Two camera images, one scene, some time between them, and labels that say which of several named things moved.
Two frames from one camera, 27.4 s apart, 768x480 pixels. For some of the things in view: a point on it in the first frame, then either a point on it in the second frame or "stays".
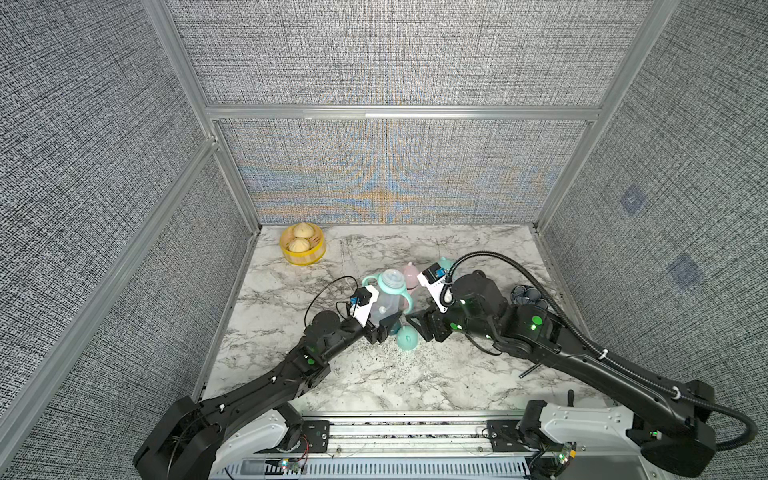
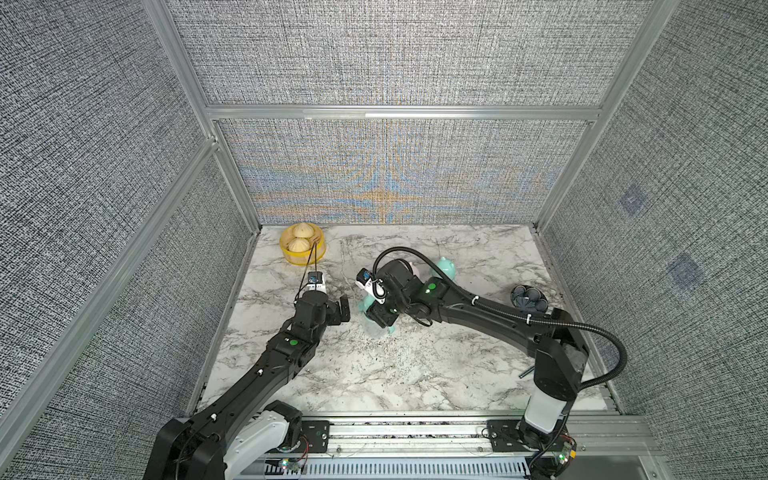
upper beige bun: (303, 230) stays
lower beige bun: (299, 244) stays
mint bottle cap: (407, 337) to (366, 302)
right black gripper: (430, 319) to (377, 313)
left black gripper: (380, 332) to (335, 315)
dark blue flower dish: (521, 295) stays
